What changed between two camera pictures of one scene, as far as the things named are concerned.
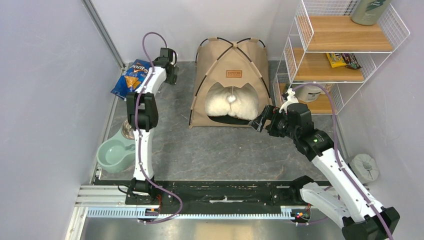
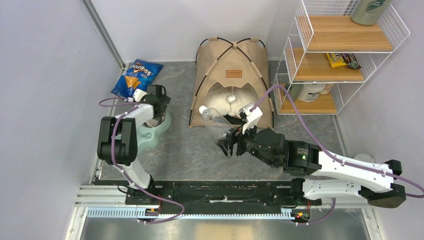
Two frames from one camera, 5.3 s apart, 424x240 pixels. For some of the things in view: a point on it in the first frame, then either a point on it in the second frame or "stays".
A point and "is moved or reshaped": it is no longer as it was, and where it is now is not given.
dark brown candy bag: (350, 61) stays
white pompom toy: (231, 99) stays
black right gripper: (268, 112) -> (226, 145)
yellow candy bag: (336, 59) stays
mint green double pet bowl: (117, 154) is moved or reshaped
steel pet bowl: (127, 131) is moved or reshaped
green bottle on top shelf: (368, 12) stays
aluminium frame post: (105, 34) stays
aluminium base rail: (100, 202) stays
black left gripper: (172, 79) -> (164, 101)
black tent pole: (246, 55) -> (217, 59)
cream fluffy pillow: (242, 102) stays
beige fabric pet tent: (233, 65) stays
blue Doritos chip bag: (133, 78) stays
